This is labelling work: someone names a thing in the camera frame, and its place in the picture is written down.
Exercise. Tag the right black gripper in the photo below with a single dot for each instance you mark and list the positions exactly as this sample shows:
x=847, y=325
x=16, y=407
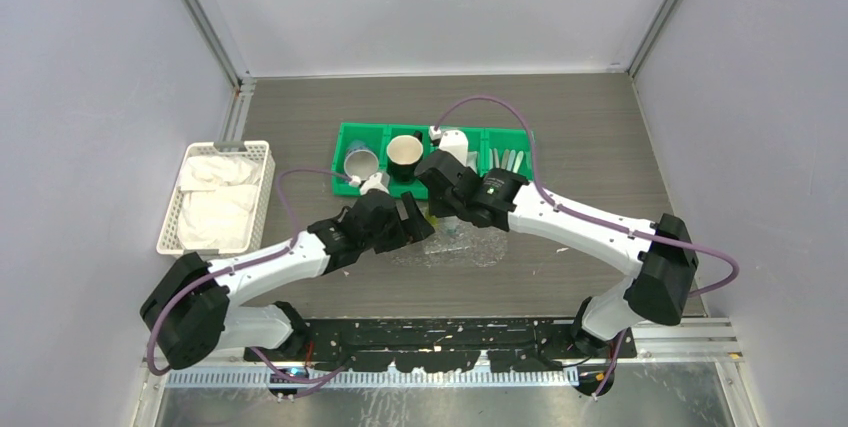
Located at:
x=435, y=208

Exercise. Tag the white cloth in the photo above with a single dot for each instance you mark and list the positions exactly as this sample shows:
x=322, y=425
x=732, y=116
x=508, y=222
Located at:
x=219, y=197

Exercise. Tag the white red-cap toothpaste tube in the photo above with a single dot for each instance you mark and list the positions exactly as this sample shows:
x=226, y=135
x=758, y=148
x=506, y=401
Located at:
x=472, y=160

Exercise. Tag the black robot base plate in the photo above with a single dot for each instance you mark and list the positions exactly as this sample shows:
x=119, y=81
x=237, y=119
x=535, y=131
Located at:
x=436, y=345

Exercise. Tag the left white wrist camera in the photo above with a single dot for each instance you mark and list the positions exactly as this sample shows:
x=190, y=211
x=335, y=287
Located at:
x=377, y=182

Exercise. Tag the dark green mug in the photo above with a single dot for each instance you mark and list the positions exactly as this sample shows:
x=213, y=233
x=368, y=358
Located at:
x=404, y=152

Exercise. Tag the pale blue toothbrush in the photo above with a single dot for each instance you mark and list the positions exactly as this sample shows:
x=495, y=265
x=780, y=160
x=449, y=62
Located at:
x=511, y=160

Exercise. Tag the yellow-green toothpaste tube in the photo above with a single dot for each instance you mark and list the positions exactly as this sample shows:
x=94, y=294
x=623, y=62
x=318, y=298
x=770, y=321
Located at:
x=434, y=221

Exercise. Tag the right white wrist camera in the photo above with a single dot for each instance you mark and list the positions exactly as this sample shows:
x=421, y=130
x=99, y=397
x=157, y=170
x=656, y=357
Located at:
x=455, y=142

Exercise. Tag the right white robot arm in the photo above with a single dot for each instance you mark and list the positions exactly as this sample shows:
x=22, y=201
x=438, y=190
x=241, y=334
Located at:
x=654, y=258

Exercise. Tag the beige toothbrush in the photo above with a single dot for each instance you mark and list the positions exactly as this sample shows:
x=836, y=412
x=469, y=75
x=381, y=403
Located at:
x=505, y=159

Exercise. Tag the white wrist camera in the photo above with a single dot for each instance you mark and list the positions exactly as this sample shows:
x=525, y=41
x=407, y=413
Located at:
x=377, y=182
x=455, y=142

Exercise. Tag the green compartment bin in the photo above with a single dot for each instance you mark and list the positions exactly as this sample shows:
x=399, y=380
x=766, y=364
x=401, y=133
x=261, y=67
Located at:
x=490, y=143

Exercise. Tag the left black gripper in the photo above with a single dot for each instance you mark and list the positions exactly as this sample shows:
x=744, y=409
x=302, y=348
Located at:
x=415, y=225

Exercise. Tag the blue mug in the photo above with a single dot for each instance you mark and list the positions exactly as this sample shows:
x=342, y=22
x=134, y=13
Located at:
x=359, y=160

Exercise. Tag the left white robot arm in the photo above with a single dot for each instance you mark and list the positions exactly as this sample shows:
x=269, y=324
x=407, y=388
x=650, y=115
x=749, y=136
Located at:
x=200, y=306

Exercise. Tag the clear plastic bag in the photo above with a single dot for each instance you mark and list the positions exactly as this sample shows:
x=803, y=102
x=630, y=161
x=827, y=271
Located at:
x=439, y=243

